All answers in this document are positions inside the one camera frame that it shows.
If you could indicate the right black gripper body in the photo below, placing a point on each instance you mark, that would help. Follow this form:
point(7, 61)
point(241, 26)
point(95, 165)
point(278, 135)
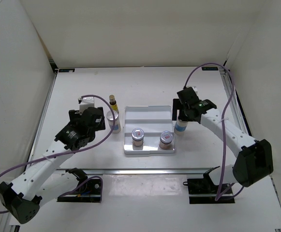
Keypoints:
point(183, 114)

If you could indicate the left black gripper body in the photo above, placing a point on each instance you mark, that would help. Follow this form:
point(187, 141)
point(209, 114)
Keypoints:
point(74, 115)

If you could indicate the blue label shaker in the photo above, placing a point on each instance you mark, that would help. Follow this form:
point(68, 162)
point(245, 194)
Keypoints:
point(180, 127)
point(113, 121)

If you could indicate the white lid jar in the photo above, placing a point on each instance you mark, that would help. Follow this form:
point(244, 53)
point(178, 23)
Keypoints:
point(137, 137)
point(166, 138)

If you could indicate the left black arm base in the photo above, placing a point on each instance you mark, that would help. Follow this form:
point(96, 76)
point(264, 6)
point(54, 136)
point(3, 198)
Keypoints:
point(90, 192)

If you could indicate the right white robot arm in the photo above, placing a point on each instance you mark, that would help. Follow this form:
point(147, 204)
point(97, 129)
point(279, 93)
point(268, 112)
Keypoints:
point(253, 158)

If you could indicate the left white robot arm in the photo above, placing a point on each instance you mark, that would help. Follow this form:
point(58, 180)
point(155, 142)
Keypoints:
point(26, 194)

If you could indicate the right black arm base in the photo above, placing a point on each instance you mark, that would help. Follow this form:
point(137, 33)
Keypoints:
point(203, 191)

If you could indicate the left yellow label sauce bottle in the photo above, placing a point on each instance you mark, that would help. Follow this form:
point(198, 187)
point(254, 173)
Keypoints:
point(113, 103)

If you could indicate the white divided organizer tray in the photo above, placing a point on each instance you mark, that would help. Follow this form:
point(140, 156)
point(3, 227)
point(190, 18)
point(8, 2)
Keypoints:
point(153, 120)

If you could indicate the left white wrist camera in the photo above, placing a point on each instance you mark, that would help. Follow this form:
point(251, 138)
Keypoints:
point(85, 103)

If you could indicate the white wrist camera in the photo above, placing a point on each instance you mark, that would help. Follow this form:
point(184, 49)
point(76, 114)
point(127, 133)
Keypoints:
point(194, 88)
point(85, 103)

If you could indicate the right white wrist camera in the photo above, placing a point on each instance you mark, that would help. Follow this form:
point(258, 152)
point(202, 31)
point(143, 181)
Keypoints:
point(194, 88)

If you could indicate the aluminium left rail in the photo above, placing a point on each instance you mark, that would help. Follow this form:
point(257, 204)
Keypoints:
point(42, 117)

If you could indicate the aluminium rail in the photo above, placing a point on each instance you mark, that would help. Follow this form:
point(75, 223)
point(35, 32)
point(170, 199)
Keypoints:
point(42, 117)
point(237, 108)
point(144, 171)

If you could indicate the aluminium right rail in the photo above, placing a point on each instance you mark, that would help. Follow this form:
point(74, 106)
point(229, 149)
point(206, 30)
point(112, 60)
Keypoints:
point(237, 108)

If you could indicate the aluminium front rail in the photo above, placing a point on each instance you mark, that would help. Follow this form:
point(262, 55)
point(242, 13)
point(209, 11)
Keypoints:
point(144, 171)

